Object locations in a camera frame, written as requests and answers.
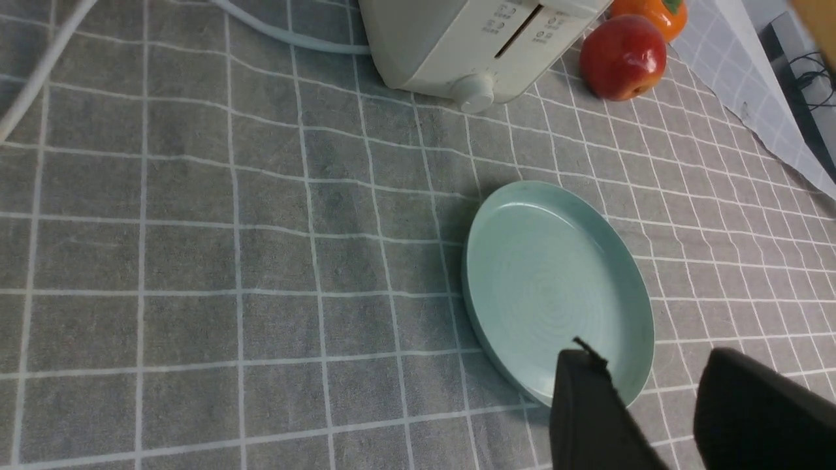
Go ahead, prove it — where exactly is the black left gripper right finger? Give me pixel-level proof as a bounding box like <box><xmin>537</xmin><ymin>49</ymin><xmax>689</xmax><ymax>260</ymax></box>
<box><xmin>694</xmin><ymin>348</ymin><xmax>835</xmax><ymax>469</ymax></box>

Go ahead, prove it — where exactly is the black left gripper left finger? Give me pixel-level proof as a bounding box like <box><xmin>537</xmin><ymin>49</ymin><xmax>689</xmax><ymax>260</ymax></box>
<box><xmin>549</xmin><ymin>337</ymin><xmax>667</xmax><ymax>469</ymax></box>

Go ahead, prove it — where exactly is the white two-slot toaster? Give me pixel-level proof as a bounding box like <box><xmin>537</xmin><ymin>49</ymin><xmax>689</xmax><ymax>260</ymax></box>
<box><xmin>359</xmin><ymin>1</ymin><xmax>610</xmax><ymax>114</ymax></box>

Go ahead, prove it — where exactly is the light green plate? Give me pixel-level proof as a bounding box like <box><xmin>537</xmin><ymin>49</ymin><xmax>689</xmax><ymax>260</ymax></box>
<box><xmin>460</xmin><ymin>181</ymin><xmax>656</xmax><ymax>407</ymax></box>

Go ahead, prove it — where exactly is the red apple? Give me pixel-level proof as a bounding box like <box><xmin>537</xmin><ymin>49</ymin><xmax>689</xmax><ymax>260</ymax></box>
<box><xmin>579</xmin><ymin>14</ymin><xmax>667</xmax><ymax>102</ymax></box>

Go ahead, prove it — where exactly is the orange persimmon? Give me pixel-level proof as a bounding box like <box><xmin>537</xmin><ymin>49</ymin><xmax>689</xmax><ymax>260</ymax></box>
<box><xmin>609</xmin><ymin>0</ymin><xmax>688</xmax><ymax>42</ymax></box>

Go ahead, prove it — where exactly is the black device with cables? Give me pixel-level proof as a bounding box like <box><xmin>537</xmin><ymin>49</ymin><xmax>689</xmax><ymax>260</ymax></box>
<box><xmin>758</xmin><ymin>10</ymin><xmax>835</xmax><ymax>179</ymax></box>

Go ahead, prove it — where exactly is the white power cable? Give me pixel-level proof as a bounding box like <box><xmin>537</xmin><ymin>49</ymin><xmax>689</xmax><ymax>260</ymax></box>
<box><xmin>0</xmin><ymin>0</ymin><xmax>372</xmax><ymax>141</ymax></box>

